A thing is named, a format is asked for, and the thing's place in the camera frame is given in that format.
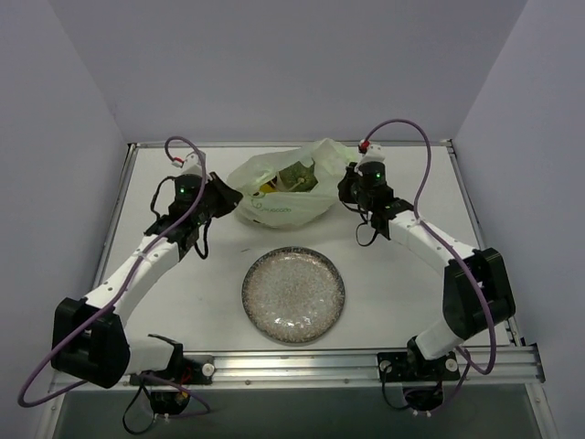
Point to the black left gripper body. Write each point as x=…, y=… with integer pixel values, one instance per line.
x=221, y=197

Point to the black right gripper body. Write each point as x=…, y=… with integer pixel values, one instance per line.
x=346, y=188

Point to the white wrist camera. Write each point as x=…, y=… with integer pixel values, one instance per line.
x=370, y=152
x=189, y=165

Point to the yellow fake lemon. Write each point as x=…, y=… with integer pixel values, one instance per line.
x=268, y=188

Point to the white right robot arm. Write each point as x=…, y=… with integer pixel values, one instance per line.
x=476, y=293

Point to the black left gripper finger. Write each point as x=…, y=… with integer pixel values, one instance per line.
x=219, y=208
x=223, y=191

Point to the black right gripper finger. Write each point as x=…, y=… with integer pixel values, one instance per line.
x=351, y=172
x=345, y=190

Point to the speckled ceramic plate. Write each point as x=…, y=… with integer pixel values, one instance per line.
x=293, y=295

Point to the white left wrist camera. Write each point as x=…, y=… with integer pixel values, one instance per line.
x=189, y=165

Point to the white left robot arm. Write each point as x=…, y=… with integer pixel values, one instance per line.
x=89, y=339

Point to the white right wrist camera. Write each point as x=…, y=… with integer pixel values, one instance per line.
x=370, y=152

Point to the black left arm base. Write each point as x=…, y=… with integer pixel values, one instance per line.
x=169, y=392

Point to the aluminium front rail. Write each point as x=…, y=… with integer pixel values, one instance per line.
x=328, y=368

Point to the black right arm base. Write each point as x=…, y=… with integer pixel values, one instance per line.
x=422, y=381

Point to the light green plastic bag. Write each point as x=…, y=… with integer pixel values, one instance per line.
x=291, y=209

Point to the green netted fake melon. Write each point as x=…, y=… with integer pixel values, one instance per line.
x=297, y=178

